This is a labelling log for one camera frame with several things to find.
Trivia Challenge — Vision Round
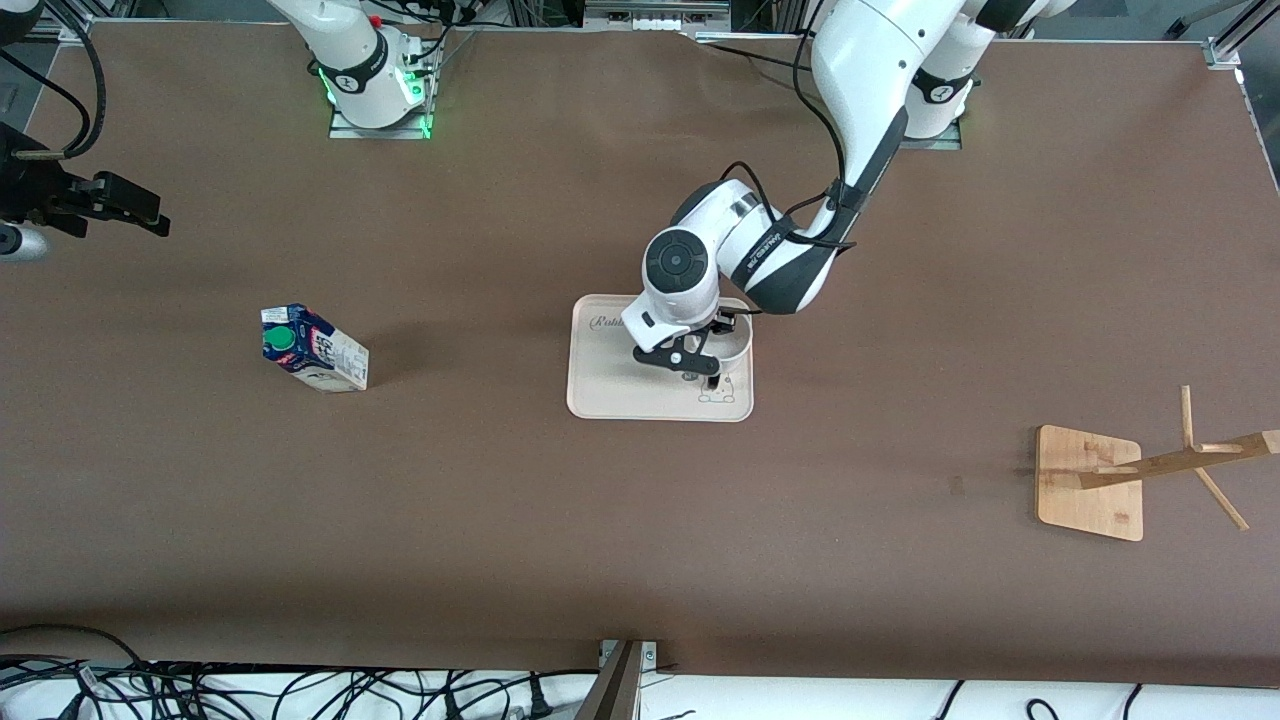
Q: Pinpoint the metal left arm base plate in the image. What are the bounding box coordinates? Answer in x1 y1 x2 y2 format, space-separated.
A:
895 115 964 152

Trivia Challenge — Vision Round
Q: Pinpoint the wooden mug stand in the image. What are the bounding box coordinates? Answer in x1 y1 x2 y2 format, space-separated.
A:
1035 385 1280 543

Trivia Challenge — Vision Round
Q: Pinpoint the white rabbit print tray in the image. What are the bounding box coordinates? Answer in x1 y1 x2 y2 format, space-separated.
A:
566 294 754 423

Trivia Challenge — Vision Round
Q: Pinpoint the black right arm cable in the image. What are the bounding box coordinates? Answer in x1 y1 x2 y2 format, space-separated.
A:
0 10 108 161

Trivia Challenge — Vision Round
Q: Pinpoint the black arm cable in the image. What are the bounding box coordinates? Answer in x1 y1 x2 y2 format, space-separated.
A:
0 10 108 161
718 20 859 251

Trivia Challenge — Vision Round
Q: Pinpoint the white cup black handle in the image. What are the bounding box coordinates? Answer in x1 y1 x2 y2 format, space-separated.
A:
690 308 754 393

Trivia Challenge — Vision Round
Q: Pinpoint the aluminium bracket post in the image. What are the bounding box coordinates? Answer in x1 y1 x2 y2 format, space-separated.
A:
574 639 661 720

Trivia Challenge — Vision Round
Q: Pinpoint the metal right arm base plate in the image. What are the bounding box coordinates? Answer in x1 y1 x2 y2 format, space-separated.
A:
329 30 437 140

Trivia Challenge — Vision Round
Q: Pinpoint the aluminium frame rail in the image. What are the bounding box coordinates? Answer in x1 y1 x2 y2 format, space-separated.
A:
1204 0 1280 71
25 0 97 43

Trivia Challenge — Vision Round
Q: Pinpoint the blue milk carton green cap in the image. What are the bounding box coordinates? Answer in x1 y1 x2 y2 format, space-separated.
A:
261 304 370 394

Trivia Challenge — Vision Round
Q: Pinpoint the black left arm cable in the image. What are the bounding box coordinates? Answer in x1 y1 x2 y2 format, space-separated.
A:
718 20 859 251

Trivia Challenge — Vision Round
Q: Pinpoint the black table cable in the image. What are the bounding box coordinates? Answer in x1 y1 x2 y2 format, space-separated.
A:
698 28 816 76

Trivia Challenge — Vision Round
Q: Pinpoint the grey metal box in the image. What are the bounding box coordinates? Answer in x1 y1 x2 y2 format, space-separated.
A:
585 0 732 33

